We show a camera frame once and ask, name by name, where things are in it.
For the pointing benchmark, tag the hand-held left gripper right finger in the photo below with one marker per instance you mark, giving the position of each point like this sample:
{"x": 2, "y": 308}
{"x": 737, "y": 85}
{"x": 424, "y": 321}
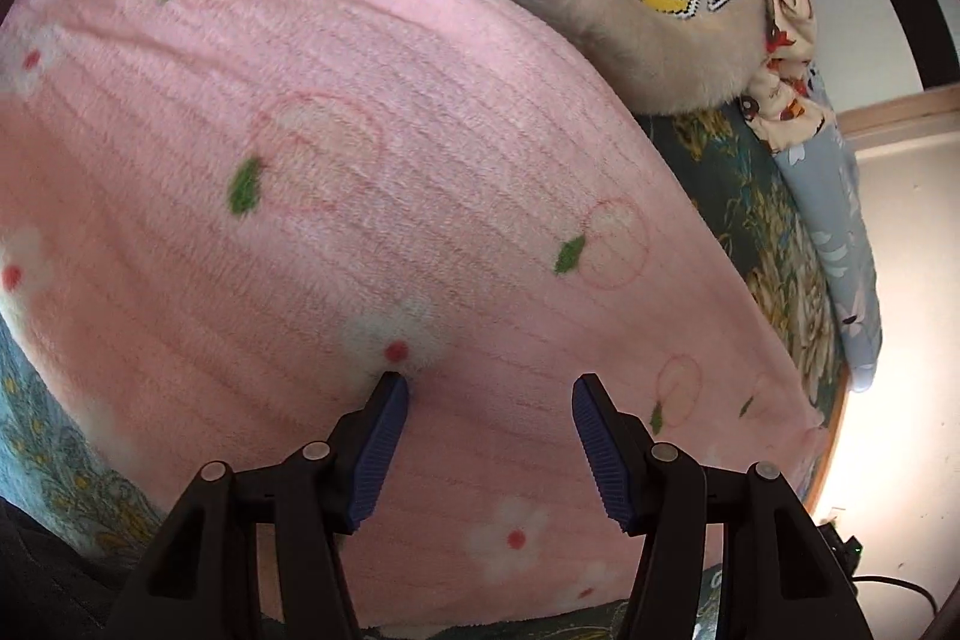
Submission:
{"x": 604, "y": 452}

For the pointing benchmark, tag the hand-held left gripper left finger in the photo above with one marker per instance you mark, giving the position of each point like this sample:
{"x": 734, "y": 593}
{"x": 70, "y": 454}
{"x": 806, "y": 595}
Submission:
{"x": 381, "y": 441}

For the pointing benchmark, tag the pink floral fleece garment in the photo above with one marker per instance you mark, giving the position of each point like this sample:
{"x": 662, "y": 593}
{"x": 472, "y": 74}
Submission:
{"x": 315, "y": 197}

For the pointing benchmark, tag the black device with green light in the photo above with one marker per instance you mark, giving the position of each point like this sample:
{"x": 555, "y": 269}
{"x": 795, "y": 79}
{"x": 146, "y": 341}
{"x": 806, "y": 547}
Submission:
{"x": 838, "y": 546}

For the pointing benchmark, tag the dark green floral bedsheet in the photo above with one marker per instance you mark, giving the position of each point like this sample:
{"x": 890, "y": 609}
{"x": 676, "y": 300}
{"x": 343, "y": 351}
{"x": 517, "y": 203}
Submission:
{"x": 757, "y": 235}

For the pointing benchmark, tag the grey floral cloth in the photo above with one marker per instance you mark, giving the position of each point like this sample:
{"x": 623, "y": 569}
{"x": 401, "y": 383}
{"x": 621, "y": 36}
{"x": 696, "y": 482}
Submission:
{"x": 836, "y": 242}

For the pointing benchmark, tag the cream cartoon print cloth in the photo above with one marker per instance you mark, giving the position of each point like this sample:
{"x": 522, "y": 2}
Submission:
{"x": 787, "y": 55}

